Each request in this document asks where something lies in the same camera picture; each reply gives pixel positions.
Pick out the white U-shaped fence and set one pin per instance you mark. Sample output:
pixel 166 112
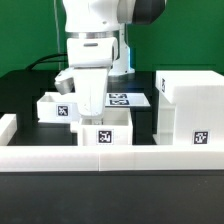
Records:
pixel 99 158

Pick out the white drawer cabinet box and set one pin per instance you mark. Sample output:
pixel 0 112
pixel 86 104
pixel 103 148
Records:
pixel 190 108

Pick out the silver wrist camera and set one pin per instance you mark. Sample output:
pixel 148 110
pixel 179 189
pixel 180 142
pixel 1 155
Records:
pixel 64 81

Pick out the white front drawer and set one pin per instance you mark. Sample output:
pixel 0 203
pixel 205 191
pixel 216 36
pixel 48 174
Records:
pixel 116 129

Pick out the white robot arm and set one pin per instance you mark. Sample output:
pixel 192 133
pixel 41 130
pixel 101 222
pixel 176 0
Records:
pixel 92 28

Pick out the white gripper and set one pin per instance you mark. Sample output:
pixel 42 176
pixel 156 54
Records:
pixel 91 60

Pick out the white drawer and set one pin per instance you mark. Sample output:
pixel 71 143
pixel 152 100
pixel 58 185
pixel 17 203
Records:
pixel 53 107
pixel 116 129

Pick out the white marker base plate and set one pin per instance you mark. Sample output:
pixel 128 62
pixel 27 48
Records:
pixel 127 100

